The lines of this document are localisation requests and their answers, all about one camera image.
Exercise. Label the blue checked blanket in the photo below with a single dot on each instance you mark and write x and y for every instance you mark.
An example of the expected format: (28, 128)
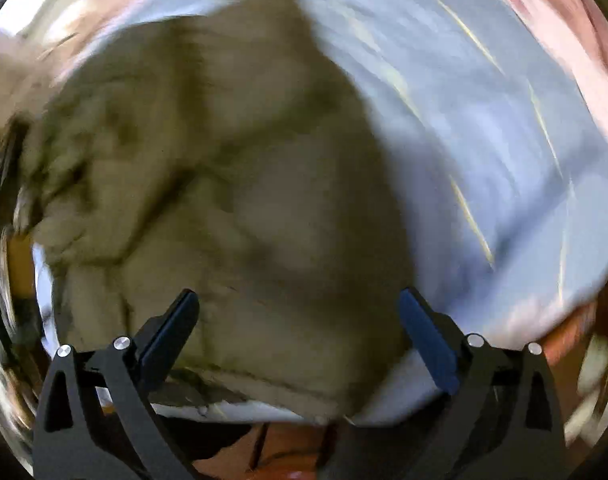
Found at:
(458, 110)

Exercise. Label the olive green hooded puffer jacket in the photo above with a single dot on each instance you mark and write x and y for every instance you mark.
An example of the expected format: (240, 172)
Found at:
(209, 185)

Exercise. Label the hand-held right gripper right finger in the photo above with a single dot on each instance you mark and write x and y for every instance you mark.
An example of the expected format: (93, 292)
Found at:
(428, 340)

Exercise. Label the pink folded quilt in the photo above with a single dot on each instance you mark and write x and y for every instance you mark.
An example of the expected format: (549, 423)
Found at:
(558, 20)

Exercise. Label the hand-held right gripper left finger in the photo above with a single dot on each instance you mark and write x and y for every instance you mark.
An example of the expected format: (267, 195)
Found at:
(169, 335)

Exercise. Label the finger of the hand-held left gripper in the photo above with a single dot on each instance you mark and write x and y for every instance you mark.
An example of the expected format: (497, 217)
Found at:
(6, 175)

